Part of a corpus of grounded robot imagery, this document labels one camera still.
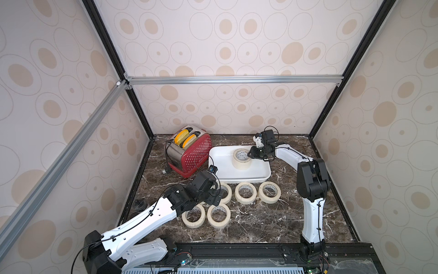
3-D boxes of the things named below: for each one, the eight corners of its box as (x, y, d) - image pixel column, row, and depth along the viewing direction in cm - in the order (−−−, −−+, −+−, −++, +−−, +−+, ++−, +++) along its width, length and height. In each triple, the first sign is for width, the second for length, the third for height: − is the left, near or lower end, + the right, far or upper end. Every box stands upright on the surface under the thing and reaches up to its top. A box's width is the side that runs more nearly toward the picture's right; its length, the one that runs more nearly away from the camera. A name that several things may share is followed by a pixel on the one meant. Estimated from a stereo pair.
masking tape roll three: (235, 204, 90) (235, 201, 88) (234, 185, 97) (234, 182, 95) (257, 204, 90) (258, 201, 88) (254, 185, 97) (255, 182, 95)
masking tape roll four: (260, 203, 91) (261, 200, 88) (257, 184, 98) (258, 181, 95) (281, 203, 91) (283, 200, 88) (276, 184, 98) (278, 181, 95)
